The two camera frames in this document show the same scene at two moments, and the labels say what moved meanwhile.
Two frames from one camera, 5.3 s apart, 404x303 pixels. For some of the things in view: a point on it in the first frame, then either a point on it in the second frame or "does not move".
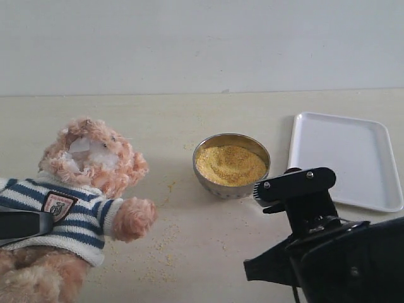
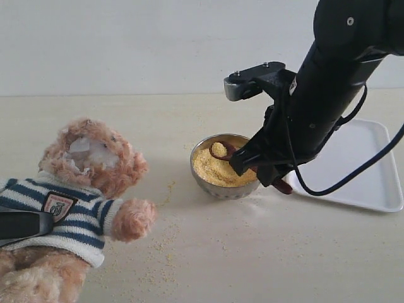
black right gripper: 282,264 → 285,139
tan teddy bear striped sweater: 84,173 does not move
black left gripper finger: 17,225 does not move
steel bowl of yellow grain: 228,165 does not move
